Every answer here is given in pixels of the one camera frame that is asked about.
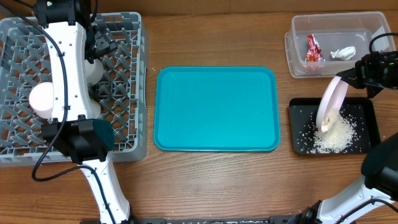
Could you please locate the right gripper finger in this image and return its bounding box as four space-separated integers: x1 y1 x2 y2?
336 68 357 82
341 77 366 89

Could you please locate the white napkin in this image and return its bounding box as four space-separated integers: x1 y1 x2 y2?
330 46 356 61

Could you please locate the white dinner plate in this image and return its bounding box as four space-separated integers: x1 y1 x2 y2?
316 76 348 133

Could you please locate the grey bowl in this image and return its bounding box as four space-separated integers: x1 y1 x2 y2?
84 59 104 86

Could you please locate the pink bowl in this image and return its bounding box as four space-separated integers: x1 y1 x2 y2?
29 82 53 119

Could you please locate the white cup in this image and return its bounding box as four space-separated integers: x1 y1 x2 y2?
90 99 101 119

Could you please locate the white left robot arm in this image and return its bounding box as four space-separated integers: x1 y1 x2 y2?
34 0 133 223

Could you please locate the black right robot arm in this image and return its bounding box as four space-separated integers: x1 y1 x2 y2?
289 51 397 224

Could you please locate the grey dishwasher rack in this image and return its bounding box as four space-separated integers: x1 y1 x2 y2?
1 12 149 167

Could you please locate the black tray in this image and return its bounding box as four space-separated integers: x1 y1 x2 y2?
289 97 381 156

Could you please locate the clear plastic bin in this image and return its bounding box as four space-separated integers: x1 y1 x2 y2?
285 12 391 78

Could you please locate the leftover rice pile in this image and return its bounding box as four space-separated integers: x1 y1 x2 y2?
295 104 366 155

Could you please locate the teal plastic tray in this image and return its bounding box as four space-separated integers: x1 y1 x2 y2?
153 67 281 152

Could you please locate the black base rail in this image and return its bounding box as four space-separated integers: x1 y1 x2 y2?
129 215 292 224

